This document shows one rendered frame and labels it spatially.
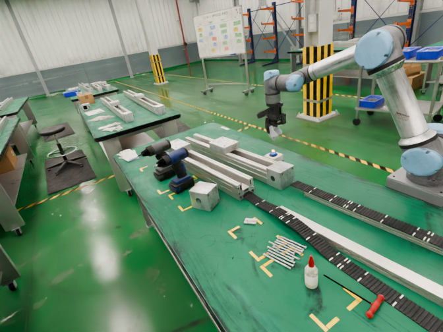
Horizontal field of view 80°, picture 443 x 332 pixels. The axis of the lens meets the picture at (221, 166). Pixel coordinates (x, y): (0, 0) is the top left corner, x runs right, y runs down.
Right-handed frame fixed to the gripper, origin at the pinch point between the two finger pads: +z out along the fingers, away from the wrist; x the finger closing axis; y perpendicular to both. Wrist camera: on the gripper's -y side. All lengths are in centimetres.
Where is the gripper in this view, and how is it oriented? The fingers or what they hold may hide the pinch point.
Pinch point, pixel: (272, 138)
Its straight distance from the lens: 148.8
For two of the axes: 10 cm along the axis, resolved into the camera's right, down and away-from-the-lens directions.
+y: 6.0, 2.8, -7.5
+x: 7.9, -3.8, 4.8
